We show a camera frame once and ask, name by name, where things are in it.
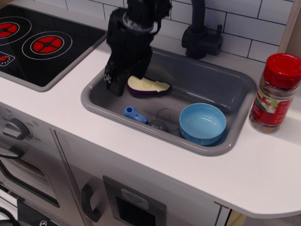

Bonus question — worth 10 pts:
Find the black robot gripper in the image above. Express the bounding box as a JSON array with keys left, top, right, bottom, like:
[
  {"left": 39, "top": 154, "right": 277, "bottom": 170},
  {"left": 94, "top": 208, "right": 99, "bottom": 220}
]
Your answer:
[{"left": 104, "top": 7, "right": 161, "bottom": 97}]

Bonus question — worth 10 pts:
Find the blue grey toy spoon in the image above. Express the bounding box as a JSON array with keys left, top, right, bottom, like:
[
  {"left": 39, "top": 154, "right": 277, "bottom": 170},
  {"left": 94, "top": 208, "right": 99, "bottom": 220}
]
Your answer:
[{"left": 123, "top": 106, "right": 168, "bottom": 132}]

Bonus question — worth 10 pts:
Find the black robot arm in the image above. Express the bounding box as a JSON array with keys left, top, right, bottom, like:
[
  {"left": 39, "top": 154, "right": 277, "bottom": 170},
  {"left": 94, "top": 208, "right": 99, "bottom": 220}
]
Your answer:
[{"left": 104, "top": 0, "right": 171, "bottom": 97}]

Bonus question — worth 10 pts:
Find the light blue plastic bowl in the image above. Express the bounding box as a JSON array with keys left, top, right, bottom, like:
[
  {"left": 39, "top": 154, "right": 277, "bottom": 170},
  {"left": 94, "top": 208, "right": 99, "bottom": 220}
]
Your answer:
[{"left": 179, "top": 103, "right": 227, "bottom": 146}]

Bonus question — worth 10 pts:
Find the grey plastic sink basin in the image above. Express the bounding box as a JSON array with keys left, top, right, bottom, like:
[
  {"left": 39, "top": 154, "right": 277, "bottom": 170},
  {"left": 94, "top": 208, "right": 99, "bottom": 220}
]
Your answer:
[{"left": 81, "top": 48, "right": 257, "bottom": 157}]

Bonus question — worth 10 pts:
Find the toy eggplant half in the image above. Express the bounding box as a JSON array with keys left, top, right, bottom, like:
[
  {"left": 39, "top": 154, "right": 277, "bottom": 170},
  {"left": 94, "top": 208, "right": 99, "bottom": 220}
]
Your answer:
[{"left": 127, "top": 76, "right": 171, "bottom": 94}]

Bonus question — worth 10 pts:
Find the dark grey toy faucet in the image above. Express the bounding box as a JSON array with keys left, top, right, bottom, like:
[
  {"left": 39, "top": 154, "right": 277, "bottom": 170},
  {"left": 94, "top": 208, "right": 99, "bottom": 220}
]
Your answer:
[{"left": 182, "top": 0, "right": 223, "bottom": 59}]

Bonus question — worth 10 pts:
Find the black toy stove top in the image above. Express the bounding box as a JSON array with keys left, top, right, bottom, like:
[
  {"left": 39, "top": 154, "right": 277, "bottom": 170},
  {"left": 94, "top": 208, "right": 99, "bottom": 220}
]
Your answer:
[{"left": 0, "top": 4, "right": 106, "bottom": 92}]

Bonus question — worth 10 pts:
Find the grey oven knob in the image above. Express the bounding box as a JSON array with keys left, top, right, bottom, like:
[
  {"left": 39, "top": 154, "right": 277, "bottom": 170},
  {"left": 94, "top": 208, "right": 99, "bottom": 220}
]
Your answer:
[{"left": 2, "top": 118, "right": 30, "bottom": 140}]

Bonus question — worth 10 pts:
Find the red stove button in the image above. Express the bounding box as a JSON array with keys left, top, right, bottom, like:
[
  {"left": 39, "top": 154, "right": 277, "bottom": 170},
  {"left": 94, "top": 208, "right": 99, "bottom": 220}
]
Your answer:
[{"left": 0, "top": 56, "right": 8, "bottom": 63}]

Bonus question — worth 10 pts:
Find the grey dishwasher control panel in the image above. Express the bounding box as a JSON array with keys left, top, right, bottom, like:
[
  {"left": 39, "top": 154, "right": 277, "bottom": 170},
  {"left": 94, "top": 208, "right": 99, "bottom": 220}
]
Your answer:
[{"left": 103, "top": 176, "right": 166, "bottom": 226}]

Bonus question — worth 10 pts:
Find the red lid spice jar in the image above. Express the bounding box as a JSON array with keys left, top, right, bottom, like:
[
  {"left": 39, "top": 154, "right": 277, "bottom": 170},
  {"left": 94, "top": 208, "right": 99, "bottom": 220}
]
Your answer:
[{"left": 249, "top": 53, "right": 301, "bottom": 133}]

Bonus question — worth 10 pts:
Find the dark grey cabinet handle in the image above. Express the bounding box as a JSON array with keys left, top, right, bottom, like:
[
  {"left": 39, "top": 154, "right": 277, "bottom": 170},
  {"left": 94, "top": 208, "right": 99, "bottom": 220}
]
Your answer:
[{"left": 80, "top": 184, "right": 102, "bottom": 223}]

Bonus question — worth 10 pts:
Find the grey oven door handle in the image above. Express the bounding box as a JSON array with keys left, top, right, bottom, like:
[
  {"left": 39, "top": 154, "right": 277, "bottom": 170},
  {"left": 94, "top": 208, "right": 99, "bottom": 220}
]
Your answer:
[{"left": 0, "top": 146, "right": 24, "bottom": 159}]

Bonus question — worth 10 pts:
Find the wooden side post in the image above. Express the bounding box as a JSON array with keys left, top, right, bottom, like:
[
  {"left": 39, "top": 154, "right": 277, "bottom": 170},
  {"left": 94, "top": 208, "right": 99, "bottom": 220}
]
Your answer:
[{"left": 278, "top": 0, "right": 301, "bottom": 58}]

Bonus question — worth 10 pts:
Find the black cable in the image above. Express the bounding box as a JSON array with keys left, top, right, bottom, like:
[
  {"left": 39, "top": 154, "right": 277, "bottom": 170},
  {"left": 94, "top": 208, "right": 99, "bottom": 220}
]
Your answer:
[{"left": 0, "top": 207, "right": 19, "bottom": 226}]

